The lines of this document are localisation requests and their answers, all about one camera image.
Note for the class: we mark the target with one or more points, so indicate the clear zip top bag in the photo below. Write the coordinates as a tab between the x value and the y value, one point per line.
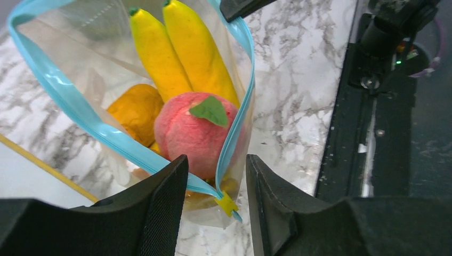
83	55

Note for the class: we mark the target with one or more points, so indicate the yellow orange mango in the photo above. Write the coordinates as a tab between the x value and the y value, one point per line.
136	111

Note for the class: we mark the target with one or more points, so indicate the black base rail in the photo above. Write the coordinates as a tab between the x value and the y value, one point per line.
390	132

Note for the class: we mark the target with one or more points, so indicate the pink peach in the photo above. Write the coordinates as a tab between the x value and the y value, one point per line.
178	132

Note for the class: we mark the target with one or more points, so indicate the small whiteboard yellow frame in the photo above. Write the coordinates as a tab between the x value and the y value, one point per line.
25	176

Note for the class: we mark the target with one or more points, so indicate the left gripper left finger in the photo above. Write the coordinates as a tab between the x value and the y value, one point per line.
143	219

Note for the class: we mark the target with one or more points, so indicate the yellow banana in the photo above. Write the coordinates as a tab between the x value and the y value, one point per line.
198	51
157	54

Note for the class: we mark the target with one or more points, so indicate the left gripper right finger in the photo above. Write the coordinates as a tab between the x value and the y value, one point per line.
287	221

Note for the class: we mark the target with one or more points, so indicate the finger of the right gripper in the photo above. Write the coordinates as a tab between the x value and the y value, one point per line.
232	9

